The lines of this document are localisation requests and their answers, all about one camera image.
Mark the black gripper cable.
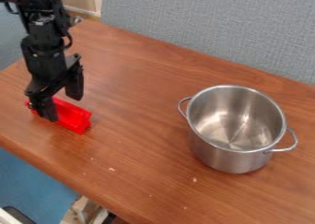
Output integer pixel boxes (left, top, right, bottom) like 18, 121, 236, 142
60, 30, 73, 51

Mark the black and white floor object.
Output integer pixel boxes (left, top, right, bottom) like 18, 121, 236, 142
0, 206, 35, 224

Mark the wooden table leg frame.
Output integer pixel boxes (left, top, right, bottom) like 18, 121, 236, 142
60, 196, 108, 224

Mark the stainless steel pot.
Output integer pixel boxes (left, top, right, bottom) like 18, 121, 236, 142
177, 85, 296, 174

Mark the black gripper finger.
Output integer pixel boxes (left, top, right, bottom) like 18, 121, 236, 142
65, 66, 84, 100
27, 97, 57, 122

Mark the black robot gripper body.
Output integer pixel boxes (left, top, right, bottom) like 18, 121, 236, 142
19, 33, 84, 106

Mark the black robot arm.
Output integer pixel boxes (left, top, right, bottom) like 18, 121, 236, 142
0, 0, 84, 122

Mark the red plastic block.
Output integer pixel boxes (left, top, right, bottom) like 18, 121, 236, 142
23, 95, 93, 135

